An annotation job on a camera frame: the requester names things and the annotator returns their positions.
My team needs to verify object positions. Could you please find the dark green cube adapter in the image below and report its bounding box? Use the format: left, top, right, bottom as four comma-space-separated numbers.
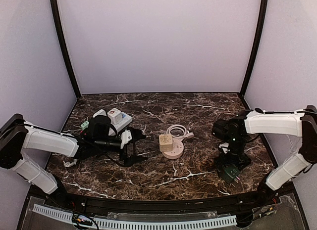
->
221, 165, 240, 184

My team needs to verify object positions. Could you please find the mint green usb charger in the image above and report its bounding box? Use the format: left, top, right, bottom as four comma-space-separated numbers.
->
80, 120, 89, 130

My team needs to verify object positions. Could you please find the white cube tiger adapter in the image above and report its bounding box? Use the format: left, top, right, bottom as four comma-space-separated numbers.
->
107, 108, 123, 125

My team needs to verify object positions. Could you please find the beige cube adapter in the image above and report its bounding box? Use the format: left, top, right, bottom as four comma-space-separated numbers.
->
159, 134, 173, 152

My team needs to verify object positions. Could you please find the pink round socket hub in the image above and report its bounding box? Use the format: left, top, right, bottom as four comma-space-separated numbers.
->
162, 139, 184, 160

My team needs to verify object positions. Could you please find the white power strip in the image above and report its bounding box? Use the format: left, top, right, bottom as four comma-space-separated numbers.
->
111, 112, 133, 132

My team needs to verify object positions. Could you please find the small white adapter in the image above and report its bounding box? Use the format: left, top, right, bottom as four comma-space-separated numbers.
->
93, 109, 107, 118

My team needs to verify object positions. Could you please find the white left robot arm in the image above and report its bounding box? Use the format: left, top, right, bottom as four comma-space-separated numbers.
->
0, 113, 146, 196

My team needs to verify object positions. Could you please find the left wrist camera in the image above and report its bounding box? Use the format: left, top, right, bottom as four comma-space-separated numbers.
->
120, 130, 132, 149

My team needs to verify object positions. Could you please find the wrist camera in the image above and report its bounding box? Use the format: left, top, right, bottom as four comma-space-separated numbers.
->
120, 130, 132, 149
218, 142, 230, 154

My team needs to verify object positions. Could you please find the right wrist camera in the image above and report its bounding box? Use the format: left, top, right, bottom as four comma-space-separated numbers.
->
218, 142, 230, 154

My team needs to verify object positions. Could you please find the black front frame rail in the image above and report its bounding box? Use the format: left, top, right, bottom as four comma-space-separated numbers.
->
45, 178, 295, 215

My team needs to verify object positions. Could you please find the light blue cable duct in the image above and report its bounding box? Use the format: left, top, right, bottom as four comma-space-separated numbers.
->
32, 204, 237, 230

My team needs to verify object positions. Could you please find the black corner frame post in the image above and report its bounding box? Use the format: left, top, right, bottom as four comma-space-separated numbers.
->
50, 0, 81, 99

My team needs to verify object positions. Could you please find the black right corner post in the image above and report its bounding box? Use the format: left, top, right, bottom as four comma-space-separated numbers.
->
240, 0, 268, 97

